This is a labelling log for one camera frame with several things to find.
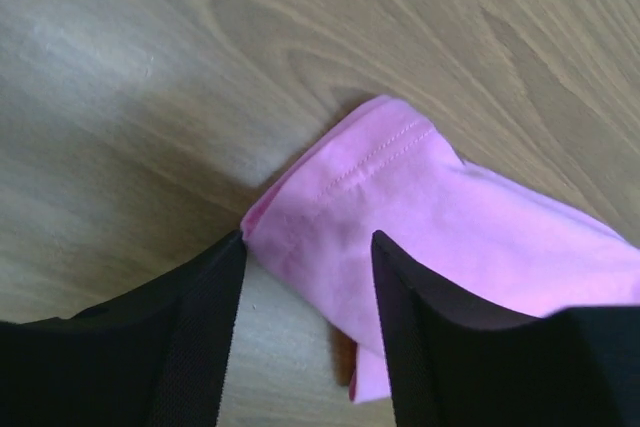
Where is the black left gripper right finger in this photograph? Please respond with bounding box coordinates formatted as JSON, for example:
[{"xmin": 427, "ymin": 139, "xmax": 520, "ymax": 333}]
[{"xmin": 371, "ymin": 231, "xmax": 639, "ymax": 426}]

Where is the pink t shirt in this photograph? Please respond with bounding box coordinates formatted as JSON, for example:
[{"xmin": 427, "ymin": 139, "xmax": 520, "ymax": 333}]
[{"xmin": 241, "ymin": 96, "xmax": 639, "ymax": 403}]

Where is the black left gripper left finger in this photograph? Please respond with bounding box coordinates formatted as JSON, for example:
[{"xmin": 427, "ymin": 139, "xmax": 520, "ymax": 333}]
[{"xmin": 1, "ymin": 234, "xmax": 246, "ymax": 426}]

